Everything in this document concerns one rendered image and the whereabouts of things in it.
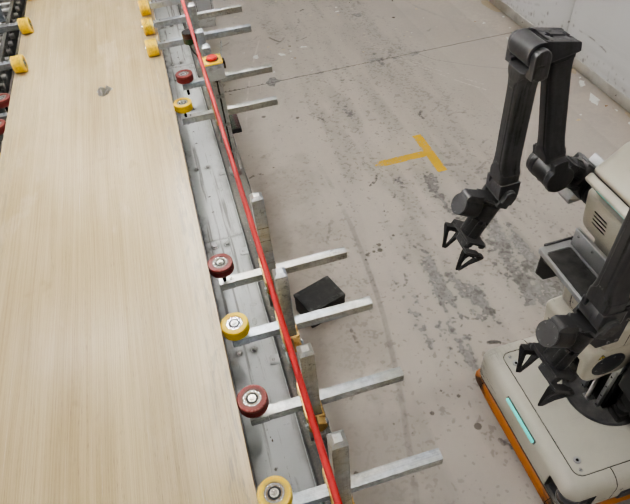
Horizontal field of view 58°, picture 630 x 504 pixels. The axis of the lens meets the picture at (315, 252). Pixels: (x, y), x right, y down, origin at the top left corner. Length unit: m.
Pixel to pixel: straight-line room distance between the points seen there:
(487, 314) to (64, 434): 1.93
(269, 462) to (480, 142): 2.65
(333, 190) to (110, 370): 2.08
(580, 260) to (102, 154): 1.76
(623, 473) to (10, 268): 2.12
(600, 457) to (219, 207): 1.70
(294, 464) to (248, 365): 0.37
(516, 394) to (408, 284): 0.88
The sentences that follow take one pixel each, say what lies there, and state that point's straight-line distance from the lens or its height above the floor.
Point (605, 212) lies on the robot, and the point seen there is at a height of 1.20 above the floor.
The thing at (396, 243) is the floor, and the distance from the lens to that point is 3.08.
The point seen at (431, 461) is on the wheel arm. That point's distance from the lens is 1.51.
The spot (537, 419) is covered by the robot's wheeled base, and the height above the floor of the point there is 0.28.
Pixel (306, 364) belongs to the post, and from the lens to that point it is 1.34.
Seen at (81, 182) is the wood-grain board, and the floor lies 0.90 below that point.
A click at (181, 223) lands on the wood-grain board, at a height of 0.90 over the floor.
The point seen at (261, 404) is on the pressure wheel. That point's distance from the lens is 1.49.
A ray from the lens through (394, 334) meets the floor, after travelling 2.70.
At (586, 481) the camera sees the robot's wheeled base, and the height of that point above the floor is 0.28.
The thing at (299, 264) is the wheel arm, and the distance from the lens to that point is 1.88.
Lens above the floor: 2.20
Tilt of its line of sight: 46 degrees down
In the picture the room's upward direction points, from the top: 6 degrees counter-clockwise
